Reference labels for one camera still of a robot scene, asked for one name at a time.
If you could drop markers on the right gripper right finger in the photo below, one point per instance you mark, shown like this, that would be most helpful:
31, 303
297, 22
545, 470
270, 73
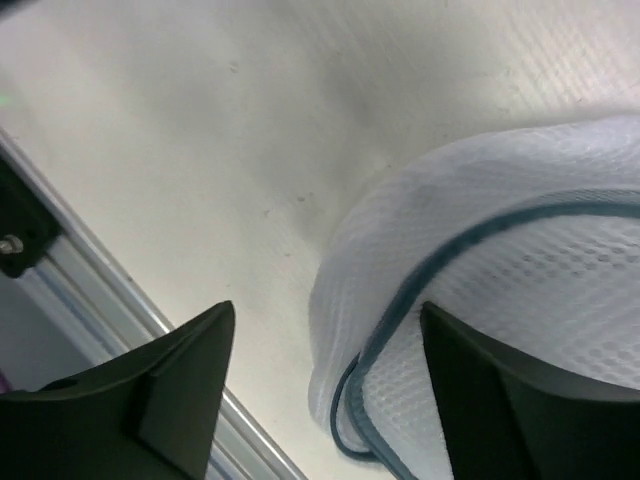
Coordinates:
508, 415

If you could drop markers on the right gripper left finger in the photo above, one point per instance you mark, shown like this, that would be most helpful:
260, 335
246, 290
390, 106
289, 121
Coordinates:
150, 413

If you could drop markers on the white mesh laundry bag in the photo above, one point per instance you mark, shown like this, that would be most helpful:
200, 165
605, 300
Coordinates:
528, 236

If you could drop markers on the aluminium mounting rail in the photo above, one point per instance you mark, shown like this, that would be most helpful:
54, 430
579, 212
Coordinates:
77, 309

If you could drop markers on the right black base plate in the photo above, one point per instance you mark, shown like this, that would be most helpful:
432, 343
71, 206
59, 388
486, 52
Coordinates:
28, 228

